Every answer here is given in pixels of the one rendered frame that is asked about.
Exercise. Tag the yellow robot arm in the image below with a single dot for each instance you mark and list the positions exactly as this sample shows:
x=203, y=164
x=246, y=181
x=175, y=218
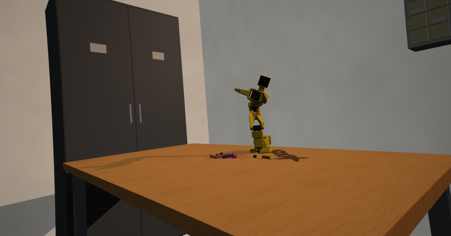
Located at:
x=261, y=142

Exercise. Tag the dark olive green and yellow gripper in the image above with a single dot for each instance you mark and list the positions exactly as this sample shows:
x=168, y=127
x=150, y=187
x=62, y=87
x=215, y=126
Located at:
x=257, y=96

